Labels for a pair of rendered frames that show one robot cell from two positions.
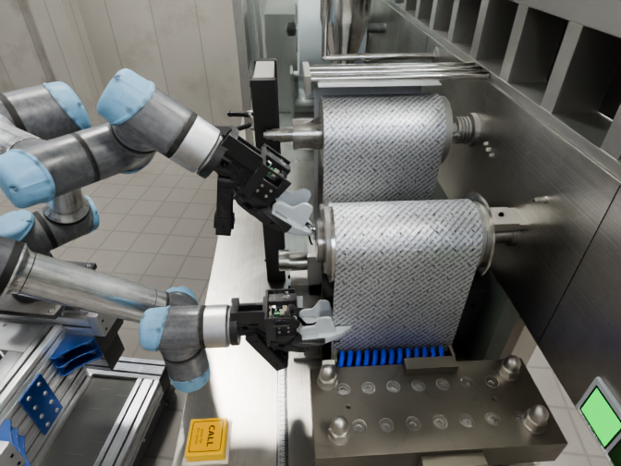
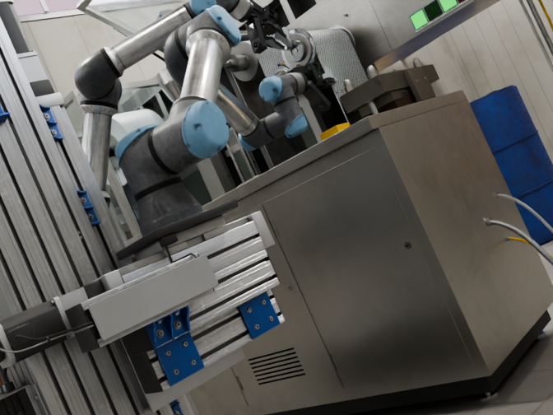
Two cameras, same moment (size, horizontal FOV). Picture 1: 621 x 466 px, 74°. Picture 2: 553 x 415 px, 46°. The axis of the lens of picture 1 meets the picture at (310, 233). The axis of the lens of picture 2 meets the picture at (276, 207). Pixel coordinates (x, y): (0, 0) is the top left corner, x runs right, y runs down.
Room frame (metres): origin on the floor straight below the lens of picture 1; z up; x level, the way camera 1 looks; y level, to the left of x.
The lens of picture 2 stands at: (-0.83, 1.77, 0.71)
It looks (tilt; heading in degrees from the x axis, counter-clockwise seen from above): 2 degrees up; 315
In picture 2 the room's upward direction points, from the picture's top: 24 degrees counter-clockwise
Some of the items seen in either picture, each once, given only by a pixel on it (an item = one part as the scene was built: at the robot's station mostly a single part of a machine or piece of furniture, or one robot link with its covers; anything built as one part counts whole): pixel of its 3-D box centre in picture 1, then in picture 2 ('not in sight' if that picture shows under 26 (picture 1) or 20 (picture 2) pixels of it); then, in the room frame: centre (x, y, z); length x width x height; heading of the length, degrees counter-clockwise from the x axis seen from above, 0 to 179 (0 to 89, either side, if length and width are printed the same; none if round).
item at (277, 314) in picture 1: (265, 320); (306, 80); (0.49, 0.08, 1.12); 0.12 x 0.08 x 0.09; 93
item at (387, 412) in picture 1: (426, 412); (392, 87); (0.39, -0.20, 1.00); 0.40 x 0.16 x 0.06; 93
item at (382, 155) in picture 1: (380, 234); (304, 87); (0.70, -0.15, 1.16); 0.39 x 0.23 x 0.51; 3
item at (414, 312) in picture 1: (396, 316); (346, 74); (0.51, -0.16, 1.11); 0.23 x 0.01 x 0.18; 93
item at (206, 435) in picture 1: (207, 438); (335, 132); (0.39, 0.19, 0.91); 0.07 x 0.07 x 0.02; 3
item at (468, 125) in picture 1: (456, 130); not in sight; (0.82, -0.31, 1.34); 0.07 x 0.07 x 0.07; 3
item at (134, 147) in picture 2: not in sight; (147, 159); (0.40, 0.86, 0.98); 0.13 x 0.12 x 0.14; 19
